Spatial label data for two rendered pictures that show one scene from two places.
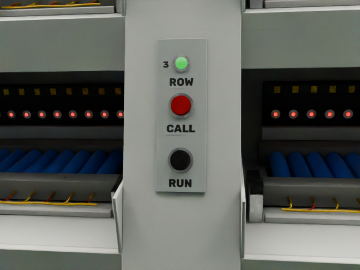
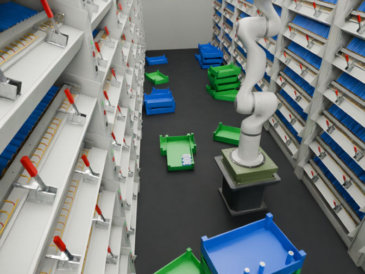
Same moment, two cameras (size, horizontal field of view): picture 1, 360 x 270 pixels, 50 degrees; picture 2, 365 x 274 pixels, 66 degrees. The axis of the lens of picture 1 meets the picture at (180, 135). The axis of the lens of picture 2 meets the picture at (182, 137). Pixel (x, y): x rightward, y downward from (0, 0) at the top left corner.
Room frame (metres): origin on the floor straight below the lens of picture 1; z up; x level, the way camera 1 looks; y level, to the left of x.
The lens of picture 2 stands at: (0.30, 1.56, 1.41)
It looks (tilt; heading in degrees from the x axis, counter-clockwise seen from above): 33 degrees down; 258
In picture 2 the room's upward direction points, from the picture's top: 1 degrees counter-clockwise
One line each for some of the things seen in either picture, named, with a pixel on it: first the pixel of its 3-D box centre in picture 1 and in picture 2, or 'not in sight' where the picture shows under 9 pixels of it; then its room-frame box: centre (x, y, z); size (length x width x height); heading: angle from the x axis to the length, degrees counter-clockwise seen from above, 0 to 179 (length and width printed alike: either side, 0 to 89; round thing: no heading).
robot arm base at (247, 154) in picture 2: not in sight; (249, 144); (-0.37, 0.27, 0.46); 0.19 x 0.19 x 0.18
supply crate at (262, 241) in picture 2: not in sight; (250, 252); (-0.05, 1.00, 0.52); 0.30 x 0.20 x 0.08; 10
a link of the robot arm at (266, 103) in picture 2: not in sight; (258, 112); (-0.40, 0.27, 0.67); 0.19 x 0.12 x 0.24; 171
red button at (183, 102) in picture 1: (181, 105); not in sight; (0.31, 0.00, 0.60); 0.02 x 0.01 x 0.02; 83
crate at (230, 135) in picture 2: not in sight; (232, 134); (-0.58, -0.47, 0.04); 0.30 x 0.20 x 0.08; 145
